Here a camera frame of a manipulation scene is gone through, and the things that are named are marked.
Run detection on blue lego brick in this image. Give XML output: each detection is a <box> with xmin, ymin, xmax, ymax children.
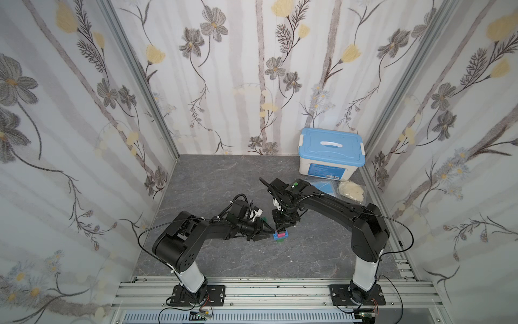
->
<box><xmin>274</xmin><ymin>235</ymin><xmax>287</xmax><ymax>242</ymax></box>

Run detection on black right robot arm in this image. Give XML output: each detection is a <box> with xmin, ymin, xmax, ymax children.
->
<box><xmin>260</xmin><ymin>178</ymin><xmax>390</xmax><ymax>294</ymax></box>

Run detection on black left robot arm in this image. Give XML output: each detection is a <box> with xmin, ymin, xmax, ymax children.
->
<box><xmin>152</xmin><ymin>194</ymin><xmax>275</xmax><ymax>296</ymax></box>

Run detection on bagged blue face masks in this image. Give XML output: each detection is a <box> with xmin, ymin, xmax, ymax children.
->
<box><xmin>309</xmin><ymin>179</ymin><xmax>342</xmax><ymax>198</ymax></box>

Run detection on bagged cream cloth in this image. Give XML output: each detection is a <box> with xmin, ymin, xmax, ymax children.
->
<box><xmin>338</xmin><ymin>180</ymin><xmax>366</xmax><ymax>203</ymax></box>

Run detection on blue lidded storage box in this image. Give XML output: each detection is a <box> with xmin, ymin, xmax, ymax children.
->
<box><xmin>298</xmin><ymin>128</ymin><xmax>366</xmax><ymax>181</ymax></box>

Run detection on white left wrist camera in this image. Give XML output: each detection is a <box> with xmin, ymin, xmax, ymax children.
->
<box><xmin>248</xmin><ymin>206</ymin><xmax>263</xmax><ymax>222</ymax></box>

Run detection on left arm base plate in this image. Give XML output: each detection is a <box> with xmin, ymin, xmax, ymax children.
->
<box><xmin>166</xmin><ymin>285</ymin><xmax>226</xmax><ymax>307</ymax></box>

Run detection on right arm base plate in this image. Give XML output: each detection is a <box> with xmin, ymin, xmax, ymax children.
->
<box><xmin>329</xmin><ymin>284</ymin><xmax>387</xmax><ymax>307</ymax></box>

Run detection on white slotted cable duct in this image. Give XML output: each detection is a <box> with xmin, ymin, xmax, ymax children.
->
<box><xmin>118</xmin><ymin>309</ymin><xmax>362</xmax><ymax>323</ymax></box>

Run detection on aluminium rail frame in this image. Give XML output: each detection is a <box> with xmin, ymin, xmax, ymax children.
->
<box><xmin>108</xmin><ymin>277</ymin><xmax>452</xmax><ymax>323</ymax></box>

